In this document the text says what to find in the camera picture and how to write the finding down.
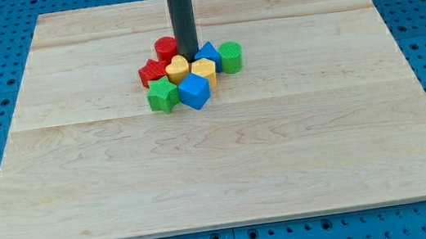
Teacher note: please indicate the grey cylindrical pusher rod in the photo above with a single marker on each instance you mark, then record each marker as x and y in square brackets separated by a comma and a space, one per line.
[184, 29]

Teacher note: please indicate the green star block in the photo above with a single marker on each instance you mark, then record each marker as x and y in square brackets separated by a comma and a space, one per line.
[163, 95]

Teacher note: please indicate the red cylinder block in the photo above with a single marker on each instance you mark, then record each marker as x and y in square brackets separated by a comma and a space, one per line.
[166, 48]

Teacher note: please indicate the green cylinder block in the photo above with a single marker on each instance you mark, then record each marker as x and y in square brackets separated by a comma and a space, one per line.
[231, 57]

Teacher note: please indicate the blue cube block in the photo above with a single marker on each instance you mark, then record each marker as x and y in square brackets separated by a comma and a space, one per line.
[194, 91]

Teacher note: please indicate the light wooden board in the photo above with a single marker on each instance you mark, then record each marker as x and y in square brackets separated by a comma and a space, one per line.
[325, 117]

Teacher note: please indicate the blue triangle block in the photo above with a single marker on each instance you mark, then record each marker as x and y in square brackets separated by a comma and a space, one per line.
[208, 51]

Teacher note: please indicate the red star block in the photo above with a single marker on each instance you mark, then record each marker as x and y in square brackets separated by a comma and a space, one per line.
[152, 70]

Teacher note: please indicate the yellow pentagon block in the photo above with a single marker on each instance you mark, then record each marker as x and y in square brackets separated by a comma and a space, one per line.
[205, 68]

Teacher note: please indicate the yellow heart block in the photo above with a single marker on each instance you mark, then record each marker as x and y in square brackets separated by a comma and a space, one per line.
[177, 69]

